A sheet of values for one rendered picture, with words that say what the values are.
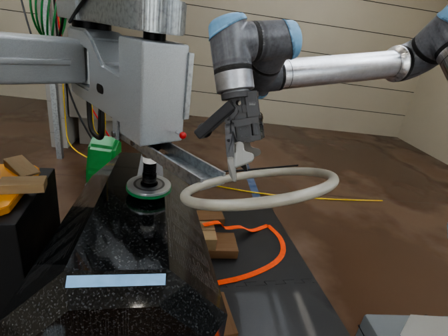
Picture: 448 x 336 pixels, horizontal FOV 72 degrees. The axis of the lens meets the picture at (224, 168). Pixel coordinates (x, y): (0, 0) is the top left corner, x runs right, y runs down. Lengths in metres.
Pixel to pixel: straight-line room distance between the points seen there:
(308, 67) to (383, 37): 6.24
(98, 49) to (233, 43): 1.06
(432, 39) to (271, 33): 0.55
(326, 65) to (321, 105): 5.88
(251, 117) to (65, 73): 1.30
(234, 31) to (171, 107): 0.70
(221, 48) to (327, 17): 5.97
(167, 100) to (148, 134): 0.16
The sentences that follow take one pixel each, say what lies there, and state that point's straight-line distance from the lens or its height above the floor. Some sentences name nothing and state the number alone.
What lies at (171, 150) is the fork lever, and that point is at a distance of 1.42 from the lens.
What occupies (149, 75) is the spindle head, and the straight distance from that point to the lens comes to 1.28.
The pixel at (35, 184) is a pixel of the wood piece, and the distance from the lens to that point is 1.79.
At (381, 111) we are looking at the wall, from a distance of 7.49.
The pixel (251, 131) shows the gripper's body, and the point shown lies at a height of 1.44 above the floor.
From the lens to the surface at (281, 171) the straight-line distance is 1.18.
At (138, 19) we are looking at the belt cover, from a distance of 1.29.
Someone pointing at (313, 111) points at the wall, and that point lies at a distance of 6.82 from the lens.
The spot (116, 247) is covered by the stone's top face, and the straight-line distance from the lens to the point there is 1.26.
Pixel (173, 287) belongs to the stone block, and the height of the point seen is 0.79.
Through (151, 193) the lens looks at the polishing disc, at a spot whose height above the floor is 0.91.
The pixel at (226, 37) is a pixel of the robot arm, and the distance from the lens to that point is 0.72.
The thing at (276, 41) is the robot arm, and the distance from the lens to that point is 0.76.
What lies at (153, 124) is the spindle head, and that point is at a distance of 1.33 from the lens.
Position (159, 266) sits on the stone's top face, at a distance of 1.17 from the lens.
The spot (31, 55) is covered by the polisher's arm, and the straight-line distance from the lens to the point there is 1.79.
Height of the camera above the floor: 1.64
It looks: 24 degrees down
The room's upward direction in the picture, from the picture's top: 8 degrees clockwise
